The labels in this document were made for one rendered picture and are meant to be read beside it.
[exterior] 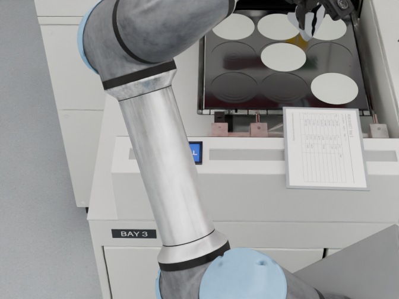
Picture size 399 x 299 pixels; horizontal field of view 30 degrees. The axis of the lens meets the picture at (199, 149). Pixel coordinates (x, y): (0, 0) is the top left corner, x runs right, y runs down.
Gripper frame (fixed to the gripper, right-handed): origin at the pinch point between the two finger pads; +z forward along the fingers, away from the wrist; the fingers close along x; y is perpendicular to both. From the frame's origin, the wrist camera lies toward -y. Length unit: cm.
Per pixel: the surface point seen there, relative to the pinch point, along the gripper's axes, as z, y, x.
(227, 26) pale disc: 9.4, 23.4, 2.4
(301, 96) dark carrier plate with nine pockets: 9.5, -5.1, 6.8
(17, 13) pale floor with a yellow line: 99, 179, -15
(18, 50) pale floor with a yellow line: 99, 156, -2
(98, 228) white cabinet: 20, 2, 56
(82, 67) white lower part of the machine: 31, 57, 24
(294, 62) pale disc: 9.3, 3.7, -0.1
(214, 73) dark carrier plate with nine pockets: 9.3, 12.9, 15.9
